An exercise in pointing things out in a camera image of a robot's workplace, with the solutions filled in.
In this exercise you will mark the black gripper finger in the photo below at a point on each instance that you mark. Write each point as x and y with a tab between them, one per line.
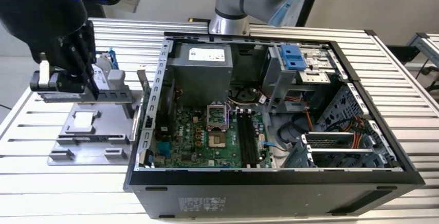
64	84
81	54

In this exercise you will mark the dark RAM stick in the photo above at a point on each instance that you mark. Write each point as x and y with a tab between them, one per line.
91	138
68	97

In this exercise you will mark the black RAM slot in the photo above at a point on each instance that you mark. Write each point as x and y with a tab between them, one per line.
252	139
243	139

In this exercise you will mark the hard disk in blue carrier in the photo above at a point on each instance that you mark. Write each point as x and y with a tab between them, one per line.
103	64

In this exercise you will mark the silver CPU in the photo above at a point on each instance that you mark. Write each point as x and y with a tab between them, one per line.
84	120

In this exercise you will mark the grey parts rack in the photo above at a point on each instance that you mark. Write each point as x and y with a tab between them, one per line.
105	123

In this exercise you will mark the green graphics card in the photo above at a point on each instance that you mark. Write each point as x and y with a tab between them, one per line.
145	85

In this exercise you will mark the black yellow tag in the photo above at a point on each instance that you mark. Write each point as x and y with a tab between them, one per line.
192	19

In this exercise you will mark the grey power supply unit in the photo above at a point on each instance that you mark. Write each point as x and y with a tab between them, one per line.
201	80

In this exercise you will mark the blue expansion slot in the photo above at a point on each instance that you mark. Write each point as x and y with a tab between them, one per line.
164	149

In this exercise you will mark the green motherboard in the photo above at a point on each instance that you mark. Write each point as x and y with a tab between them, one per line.
187	141

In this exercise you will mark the CPU socket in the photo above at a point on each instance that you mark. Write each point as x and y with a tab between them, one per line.
217	139

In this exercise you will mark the blue drive latch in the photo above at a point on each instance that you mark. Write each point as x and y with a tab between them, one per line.
292	57

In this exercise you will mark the black PC case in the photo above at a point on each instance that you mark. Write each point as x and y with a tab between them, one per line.
240	198

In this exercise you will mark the grey metal disk bay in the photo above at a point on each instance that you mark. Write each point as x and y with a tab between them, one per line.
328	150

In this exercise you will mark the black table corner cap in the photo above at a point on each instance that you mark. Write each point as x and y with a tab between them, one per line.
370	32

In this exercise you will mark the neighbouring metal slat table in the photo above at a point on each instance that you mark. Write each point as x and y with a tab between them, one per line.
428	44

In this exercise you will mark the black upright post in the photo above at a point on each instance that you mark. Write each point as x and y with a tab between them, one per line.
313	0
97	14

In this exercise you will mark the black table bracket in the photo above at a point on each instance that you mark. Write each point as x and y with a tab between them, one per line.
404	53

